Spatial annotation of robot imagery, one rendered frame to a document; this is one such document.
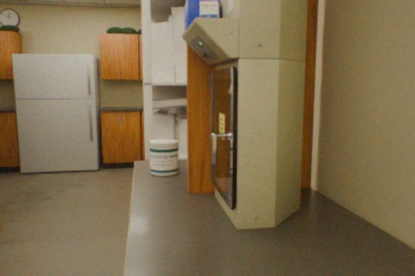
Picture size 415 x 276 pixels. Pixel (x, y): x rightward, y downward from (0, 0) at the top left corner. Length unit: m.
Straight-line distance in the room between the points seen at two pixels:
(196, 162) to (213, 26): 0.57
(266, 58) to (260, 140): 0.22
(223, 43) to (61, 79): 5.07
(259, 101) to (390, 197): 0.47
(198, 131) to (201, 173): 0.16
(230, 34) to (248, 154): 0.32
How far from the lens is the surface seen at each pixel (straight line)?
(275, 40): 1.01
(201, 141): 1.34
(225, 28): 0.97
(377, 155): 1.19
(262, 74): 0.99
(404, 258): 1.01
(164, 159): 1.62
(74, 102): 5.91
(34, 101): 6.03
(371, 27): 1.24
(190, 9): 1.18
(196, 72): 1.32
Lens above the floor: 1.34
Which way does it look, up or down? 8 degrees down
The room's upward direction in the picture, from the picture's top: straight up
